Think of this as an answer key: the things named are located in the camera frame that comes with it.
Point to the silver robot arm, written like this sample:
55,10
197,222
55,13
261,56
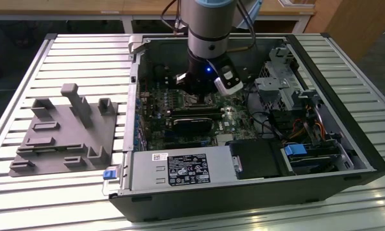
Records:
207,31

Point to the CPU socket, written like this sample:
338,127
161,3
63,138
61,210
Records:
179,106

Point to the black graphics card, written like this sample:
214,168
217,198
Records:
191,124

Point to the green motherboard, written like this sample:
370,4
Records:
233,120

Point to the silver drive cage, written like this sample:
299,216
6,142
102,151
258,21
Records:
275,84

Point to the silver chipset heatsink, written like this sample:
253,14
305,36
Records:
225,138

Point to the silver power supply unit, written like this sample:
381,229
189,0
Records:
146,166

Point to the blue disk carrier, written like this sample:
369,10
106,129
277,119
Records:
294,150

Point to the grey parts rack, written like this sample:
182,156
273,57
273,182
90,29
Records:
66,134

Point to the blue plastic latch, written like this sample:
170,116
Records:
109,174

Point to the black open PC case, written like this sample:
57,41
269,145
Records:
211,204

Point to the wooden cabinet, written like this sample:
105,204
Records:
355,24

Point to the silver disk bay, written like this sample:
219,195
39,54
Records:
342,161

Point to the small dark wrist camera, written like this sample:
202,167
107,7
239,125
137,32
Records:
178,79

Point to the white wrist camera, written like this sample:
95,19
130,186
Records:
229,83

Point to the wooden desk white frame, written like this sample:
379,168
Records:
82,9

